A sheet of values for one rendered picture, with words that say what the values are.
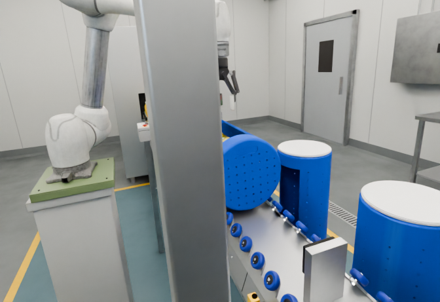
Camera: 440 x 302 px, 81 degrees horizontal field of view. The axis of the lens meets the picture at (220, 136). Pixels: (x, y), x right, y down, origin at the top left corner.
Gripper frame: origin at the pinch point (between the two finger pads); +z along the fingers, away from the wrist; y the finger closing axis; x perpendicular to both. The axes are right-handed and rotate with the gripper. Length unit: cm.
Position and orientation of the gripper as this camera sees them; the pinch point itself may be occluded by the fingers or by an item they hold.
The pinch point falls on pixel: (220, 106)
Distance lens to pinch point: 112.6
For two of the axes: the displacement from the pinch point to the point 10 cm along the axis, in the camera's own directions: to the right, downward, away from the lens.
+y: 9.4, -1.4, 3.2
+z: 0.6, 9.6, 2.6
